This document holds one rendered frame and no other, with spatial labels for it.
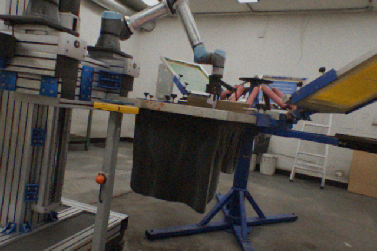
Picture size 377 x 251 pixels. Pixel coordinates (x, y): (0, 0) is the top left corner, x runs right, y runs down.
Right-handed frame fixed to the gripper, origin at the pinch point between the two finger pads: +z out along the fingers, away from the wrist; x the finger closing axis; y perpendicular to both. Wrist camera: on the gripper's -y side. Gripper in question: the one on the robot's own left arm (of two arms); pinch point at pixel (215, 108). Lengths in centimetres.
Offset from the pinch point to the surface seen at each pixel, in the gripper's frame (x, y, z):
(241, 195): -75, -4, 70
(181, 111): 60, -8, 4
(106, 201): 79, 11, 44
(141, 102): 60, 13, 3
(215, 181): 39, -20, 35
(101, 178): 83, 11, 35
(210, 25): -413, 200, -179
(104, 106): 84, 13, 6
